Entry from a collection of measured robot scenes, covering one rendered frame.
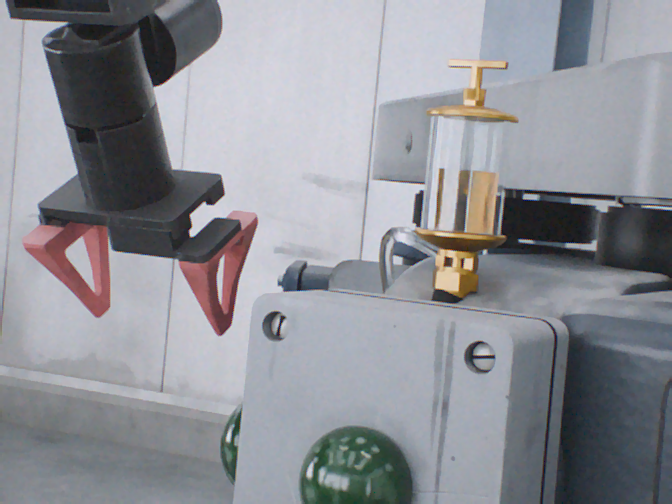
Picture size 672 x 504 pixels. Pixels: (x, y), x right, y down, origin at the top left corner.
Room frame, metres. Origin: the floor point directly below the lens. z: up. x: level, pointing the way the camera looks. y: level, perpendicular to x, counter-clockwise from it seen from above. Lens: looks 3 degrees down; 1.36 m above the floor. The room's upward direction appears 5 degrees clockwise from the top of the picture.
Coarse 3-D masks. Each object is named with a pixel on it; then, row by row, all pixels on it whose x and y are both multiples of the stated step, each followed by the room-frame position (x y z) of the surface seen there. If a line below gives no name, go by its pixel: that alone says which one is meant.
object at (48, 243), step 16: (48, 224) 0.89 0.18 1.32; (64, 224) 0.89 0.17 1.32; (80, 224) 0.90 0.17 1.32; (32, 240) 0.88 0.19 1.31; (48, 240) 0.88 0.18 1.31; (64, 240) 0.89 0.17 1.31; (96, 240) 0.92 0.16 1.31; (48, 256) 0.88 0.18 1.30; (64, 256) 0.89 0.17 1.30; (96, 256) 0.92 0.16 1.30; (64, 272) 0.89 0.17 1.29; (96, 272) 0.93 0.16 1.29; (80, 288) 0.91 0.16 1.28; (96, 288) 0.93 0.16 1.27; (96, 304) 0.92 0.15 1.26
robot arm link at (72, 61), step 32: (64, 32) 0.81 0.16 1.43; (96, 32) 0.81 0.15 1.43; (128, 32) 0.81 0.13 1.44; (64, 64) 0.80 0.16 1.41; (96, 64) 0.80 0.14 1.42; (128, 64) 0.81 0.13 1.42; (160, 64) 0.86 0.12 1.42; (64, 96) 0.81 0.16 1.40; (96, 96) 0.81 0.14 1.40; (128, 96) 0.81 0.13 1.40; (96, 128) 0.83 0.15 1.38
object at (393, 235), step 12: (624, 204) 0.72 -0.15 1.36; (396, 228) 0.51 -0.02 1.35; (408, 228) 0.51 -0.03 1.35; (384, 240) 0.52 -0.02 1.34; (396, 240) 0.51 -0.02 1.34; (408, 240) 0.51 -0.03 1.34; (420, 240) 0.50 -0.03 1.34; (384, 252) 0.53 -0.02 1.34; (432, 252) 0.50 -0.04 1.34; (480, 252) 0.68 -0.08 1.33; (384, 264) 0.54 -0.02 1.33; (384, 276) 0.55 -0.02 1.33; (384, 288) 0.55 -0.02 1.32
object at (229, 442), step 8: (240, 408) 0.38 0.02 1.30; (232, 416) 0.38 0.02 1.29; (240, 416) 0.38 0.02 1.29; (232, 424) 0.38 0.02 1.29; (224, 432) 0.38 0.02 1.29; (232, 432) 0.38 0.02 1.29; (224, 440) 0.38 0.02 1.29; (232, 440) 0.37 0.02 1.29; (224, 448) 0.38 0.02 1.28; (232, 448) 0.37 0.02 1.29; (224, 456) 0.38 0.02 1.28; (232, 456) 0.37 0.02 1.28; (224, 464) 0.38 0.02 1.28; (232, 464) 0.37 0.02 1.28; (232, 472) 0.37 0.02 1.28; (232, 480) 0.38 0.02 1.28
